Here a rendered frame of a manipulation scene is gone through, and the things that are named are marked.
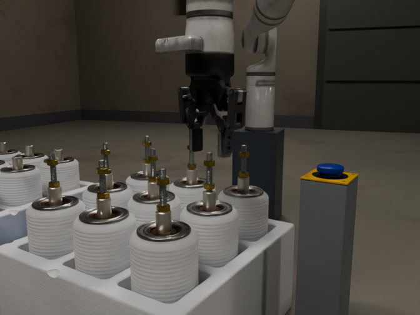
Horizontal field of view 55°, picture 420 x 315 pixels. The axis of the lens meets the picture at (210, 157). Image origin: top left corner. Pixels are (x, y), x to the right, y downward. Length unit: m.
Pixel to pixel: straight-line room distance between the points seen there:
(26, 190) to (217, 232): 0.53
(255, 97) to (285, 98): 2.72
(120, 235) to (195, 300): 0.15
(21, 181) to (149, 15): 3.62
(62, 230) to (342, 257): 0.44
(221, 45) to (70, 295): 0.42
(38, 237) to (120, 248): 0.15
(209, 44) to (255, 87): 0.68
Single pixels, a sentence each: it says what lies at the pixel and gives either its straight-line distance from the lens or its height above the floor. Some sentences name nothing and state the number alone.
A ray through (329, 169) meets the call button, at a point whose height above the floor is 0.33.
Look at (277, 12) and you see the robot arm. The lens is 1.05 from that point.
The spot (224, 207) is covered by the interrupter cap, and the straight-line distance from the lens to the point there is 0.66.
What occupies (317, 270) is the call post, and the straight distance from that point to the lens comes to 0.66.
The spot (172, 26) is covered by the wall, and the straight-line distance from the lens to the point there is 4.35.
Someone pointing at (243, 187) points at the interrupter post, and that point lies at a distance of 0.75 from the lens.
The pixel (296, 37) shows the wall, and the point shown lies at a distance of 3.98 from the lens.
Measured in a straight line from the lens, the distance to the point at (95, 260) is 0.63.
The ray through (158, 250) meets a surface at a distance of 0.53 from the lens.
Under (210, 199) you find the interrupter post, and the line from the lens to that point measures 0.65.
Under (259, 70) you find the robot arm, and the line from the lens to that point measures 1.25.
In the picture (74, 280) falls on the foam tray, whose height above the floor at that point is 0.18.
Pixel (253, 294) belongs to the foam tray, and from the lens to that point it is 0.69.
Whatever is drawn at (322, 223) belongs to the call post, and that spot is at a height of 0.25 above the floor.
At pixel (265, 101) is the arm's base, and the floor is 0.39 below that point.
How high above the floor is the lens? 0.46
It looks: 11 degrees down
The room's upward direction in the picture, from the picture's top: straight up
